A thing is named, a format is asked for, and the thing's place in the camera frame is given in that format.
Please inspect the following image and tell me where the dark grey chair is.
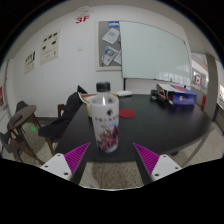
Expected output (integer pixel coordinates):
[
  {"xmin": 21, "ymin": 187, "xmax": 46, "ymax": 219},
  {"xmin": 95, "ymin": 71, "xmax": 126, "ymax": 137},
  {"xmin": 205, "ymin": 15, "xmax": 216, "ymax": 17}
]
[{"xmin": 14, "ymin": 100, "xmax": 30, "ymax": 115}]

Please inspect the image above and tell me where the red floor number sign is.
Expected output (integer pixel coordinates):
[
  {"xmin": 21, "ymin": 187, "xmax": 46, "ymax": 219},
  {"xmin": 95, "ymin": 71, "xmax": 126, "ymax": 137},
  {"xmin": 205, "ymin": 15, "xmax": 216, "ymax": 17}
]
[{"xmin": 74, "ymin": 14, "xmax": 91, "ymax": 25}]

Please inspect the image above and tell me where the red flag picture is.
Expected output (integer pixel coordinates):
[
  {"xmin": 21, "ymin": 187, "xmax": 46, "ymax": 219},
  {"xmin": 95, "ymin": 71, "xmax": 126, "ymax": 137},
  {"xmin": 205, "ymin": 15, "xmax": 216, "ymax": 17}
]
[{"xmin": 193, "ymin": 73, "xmax": 203, "ymax": 85}]

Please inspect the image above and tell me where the large wall poster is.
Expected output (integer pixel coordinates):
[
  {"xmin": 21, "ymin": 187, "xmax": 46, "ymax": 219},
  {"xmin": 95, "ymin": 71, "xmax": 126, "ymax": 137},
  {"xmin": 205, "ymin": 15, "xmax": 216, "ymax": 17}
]
[{"xmin": 39, "ymin": 28, "xmax": 62, "ymax": 66}]

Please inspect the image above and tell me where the large whiteboard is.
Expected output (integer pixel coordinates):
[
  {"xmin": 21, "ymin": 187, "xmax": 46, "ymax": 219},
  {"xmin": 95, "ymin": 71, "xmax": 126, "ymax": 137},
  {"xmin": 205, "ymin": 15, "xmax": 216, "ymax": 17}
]
[{"xmin": 118, "ymin": 20, "xmax": 192, "ymax": 85}]

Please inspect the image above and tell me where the clear bottle with white label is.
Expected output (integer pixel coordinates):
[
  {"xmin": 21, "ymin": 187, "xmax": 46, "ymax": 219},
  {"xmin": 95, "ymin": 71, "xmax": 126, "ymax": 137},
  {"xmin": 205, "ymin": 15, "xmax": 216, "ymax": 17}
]
[{"xmin": 91, "ymin": 81, "xmax": 120, "ymax": 154}]

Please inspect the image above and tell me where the blue and white cardboard box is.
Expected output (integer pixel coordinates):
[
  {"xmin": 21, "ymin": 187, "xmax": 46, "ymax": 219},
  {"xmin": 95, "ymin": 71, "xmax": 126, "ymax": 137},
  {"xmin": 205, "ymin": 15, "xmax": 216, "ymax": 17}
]
[{"xmin": 156, "ymin": 83, "xmax": 198, "ymax": 107}]

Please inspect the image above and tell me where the black jacket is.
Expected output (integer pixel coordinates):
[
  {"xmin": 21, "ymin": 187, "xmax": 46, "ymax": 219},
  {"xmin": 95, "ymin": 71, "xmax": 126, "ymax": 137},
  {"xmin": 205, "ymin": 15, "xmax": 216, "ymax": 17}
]
[{"xmin": 37, "ymin": 85, "xmax": 89, "ymax": 142}]

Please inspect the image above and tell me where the flat round red coaster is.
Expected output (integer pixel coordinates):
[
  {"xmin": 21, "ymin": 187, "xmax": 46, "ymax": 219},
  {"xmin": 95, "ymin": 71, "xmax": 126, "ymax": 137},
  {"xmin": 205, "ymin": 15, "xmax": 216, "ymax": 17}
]
[{"xmin": 118, "ymin": 108, "xmax": 137, "ymax": 120}]

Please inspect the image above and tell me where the wooden chair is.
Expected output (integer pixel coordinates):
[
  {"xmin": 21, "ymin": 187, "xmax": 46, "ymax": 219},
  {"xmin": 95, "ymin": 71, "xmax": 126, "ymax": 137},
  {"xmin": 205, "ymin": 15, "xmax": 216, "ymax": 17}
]
[{"xmin": 44, "ymin": 103, "xmax": 67, "ymax": 157}]

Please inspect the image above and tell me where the black and red tool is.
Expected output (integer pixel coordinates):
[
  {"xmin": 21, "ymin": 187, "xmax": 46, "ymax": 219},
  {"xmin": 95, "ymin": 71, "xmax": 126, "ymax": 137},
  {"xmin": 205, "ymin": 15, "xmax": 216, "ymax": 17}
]
[{"xmin": 149, "ymin": 88, "xmax": 168, "ymax": 103}]

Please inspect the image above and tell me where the small wall poster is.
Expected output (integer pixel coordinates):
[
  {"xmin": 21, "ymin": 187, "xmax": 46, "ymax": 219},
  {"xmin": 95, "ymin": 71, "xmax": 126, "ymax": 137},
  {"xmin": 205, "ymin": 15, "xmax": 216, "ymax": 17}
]
[{"xmin": 23, "ymin": 50, "xmax": 37, "ymax": 75}]

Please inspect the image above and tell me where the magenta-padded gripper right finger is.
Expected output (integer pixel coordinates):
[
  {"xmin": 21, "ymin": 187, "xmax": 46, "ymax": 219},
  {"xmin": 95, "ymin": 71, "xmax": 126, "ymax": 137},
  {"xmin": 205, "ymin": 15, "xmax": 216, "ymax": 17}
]
[{"xmin": 132, "ymin": 142, "xmax": 184, "ymax": 186}]

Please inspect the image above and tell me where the white ceiling device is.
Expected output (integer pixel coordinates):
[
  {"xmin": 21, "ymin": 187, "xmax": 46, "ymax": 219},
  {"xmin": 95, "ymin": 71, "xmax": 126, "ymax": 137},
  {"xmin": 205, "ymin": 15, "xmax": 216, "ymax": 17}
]
[{"xmin": 77, "ymin": 5, "xmax": 95, "ymax": 16}]

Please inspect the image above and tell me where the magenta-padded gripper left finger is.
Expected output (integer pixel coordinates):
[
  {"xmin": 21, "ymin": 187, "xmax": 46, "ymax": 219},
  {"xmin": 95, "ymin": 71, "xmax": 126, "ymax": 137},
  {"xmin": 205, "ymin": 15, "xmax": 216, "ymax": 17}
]
[{"xmin": 39, "ymin": 142, "xmax": 92, "ymax": 186}]

